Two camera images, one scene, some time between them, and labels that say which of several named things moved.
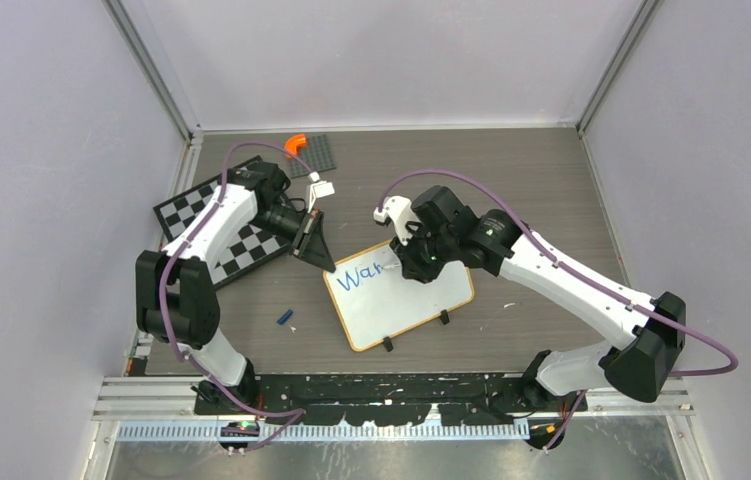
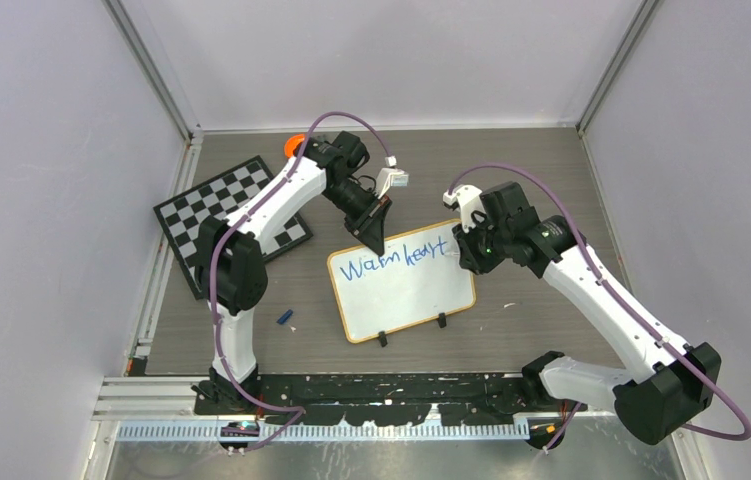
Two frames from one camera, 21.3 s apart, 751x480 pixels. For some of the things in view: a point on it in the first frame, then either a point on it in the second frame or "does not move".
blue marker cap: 284,317 does not move
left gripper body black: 293,227 to 363,209
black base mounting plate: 396,399 does not move
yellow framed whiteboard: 373,303 does not move
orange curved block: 293,144 does not move
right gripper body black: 426,252 to 485,243
